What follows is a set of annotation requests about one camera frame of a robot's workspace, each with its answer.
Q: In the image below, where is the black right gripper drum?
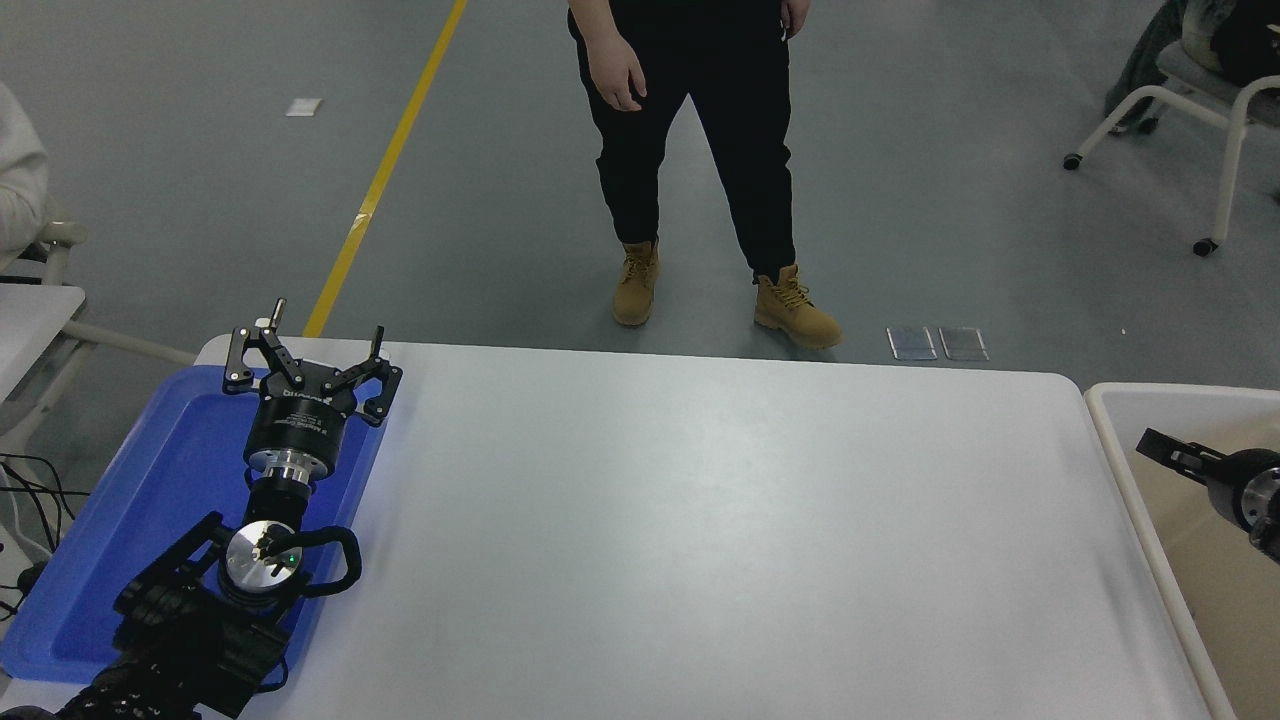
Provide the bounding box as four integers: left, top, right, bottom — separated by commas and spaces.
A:
1203, 448, 1280, 525

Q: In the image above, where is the standing person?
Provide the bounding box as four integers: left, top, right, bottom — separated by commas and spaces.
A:
566, 0, 843, 351

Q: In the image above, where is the large pale bin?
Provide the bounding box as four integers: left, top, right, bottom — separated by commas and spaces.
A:
1083, 382, 1280, 720

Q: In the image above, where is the white wheeled chair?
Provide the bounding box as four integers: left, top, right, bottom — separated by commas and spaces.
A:
1063, 40, 1280, 258

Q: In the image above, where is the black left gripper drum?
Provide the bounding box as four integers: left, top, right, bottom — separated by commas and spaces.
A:
244, 362, 359, 471

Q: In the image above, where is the white armrest chair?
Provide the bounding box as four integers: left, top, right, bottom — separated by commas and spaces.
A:
0, 218, 89, 286

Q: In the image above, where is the black cable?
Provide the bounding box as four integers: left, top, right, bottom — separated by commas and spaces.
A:
0, 455, 79, 561

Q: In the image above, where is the blue plastic tray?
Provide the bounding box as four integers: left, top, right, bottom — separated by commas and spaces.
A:
0, 365, 391, 686

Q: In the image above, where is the metal floor plate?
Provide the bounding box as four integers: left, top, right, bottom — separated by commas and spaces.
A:
939, 326, 991, 362
887, 326, 939, 362

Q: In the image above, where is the white side table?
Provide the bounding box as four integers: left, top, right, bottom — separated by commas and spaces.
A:
0, 283, 197, 461

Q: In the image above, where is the black power plug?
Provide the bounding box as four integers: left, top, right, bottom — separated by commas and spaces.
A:
0, 562, 48, 621

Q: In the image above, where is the standing person's right hand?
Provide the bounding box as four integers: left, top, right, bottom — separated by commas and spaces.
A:
584, 28, 649, 112

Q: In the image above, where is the seated person in white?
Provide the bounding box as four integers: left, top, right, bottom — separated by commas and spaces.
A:
0, 85, 49, 251

